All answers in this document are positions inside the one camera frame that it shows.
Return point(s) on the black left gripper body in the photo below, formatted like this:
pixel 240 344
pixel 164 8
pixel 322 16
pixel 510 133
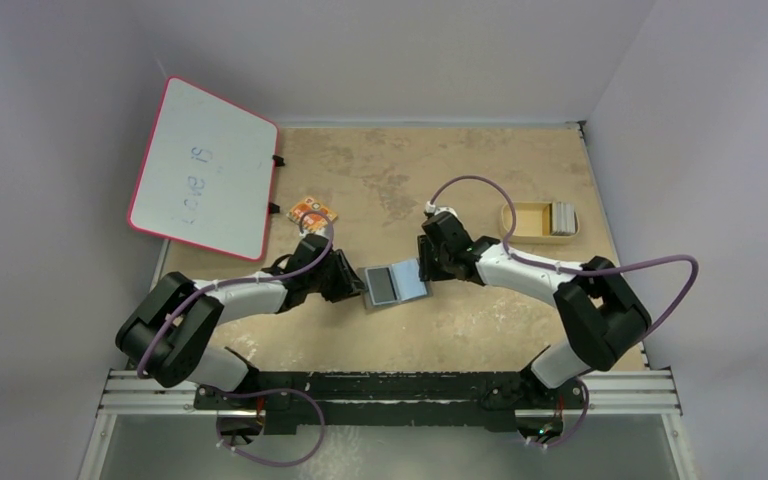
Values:
pixel 324 282

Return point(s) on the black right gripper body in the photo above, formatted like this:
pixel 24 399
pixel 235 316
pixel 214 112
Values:
pixel 434 262

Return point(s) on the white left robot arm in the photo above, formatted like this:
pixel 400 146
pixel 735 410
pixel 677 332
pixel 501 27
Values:
pixel 168 335

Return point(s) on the orange circuit board card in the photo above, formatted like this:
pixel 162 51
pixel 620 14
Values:
pixel 310 210

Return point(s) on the beige oval tray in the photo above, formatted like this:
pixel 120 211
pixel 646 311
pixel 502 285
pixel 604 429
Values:
pixel 530 222

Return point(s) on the pink framed whiteboard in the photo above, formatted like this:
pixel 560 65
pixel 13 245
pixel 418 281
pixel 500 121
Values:
pixel 207 174

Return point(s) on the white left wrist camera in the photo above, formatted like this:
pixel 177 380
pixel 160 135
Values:
pixel 318 228

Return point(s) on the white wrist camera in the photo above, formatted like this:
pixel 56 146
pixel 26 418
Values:
pixel 318 228
pixel 430 210

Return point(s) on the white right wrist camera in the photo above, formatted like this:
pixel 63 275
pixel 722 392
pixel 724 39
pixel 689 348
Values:
pixel 430 210

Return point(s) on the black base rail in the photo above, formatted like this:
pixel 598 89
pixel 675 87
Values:
pixel 496 401

